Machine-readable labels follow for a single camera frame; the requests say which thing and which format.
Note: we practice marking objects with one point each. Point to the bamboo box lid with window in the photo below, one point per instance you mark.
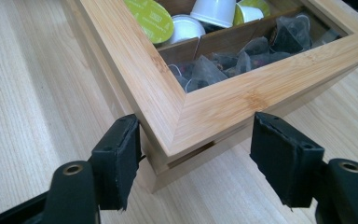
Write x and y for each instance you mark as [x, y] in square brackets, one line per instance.
[214, 109]

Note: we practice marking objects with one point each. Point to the pile of pyramid tea bags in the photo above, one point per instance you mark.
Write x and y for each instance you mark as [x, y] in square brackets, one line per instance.
[211, 73]

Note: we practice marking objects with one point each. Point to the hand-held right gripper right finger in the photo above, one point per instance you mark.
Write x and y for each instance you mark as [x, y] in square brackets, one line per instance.
[284, 161]

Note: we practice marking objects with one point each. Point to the green-lidded coffee capsule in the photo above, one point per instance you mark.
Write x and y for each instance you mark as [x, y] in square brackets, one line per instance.
[150, 18]
[250, 11]

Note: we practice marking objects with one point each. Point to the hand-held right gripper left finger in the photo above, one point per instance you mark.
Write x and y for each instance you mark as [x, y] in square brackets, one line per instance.
[115, 165]

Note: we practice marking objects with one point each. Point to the white coffee capsule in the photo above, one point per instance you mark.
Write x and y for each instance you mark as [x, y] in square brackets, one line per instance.
[186, 29]
[214, 11]

